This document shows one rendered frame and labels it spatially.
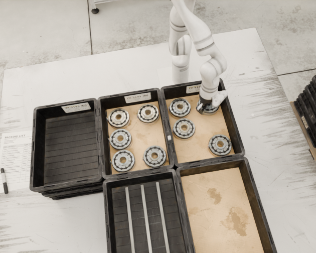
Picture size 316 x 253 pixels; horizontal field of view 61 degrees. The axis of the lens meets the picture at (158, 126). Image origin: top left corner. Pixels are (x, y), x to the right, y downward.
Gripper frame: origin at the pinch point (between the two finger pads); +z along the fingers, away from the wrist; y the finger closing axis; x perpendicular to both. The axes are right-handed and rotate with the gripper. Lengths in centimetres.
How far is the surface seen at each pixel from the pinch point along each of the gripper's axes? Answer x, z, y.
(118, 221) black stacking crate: 4, 2, 64
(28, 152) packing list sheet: -59, 15, 72
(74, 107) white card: -47, -4, 41
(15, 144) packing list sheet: -68, 15, 74
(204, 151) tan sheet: 12.8, 2.2, 17.0
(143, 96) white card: -25.5, -4.3, 15.8
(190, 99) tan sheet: -9.3, 2.2, -0.8
